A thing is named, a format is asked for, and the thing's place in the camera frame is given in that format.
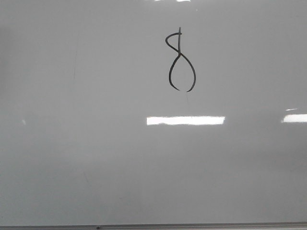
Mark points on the white whiteboard with aluminium frame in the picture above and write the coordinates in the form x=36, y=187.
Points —
x=152, y=111

